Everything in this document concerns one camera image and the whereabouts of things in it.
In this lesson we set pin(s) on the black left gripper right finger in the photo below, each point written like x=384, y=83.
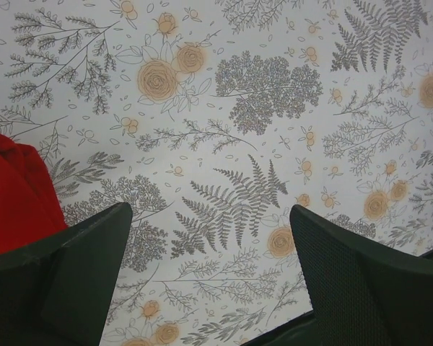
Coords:
x=362, y=292

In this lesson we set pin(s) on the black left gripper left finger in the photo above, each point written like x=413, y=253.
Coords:
x=57, y=291

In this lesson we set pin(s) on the red folded t shirt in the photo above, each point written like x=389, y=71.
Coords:
x=29, y=207

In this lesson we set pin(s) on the floral patterned table cloth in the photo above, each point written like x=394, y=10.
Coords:
x=212, y=119

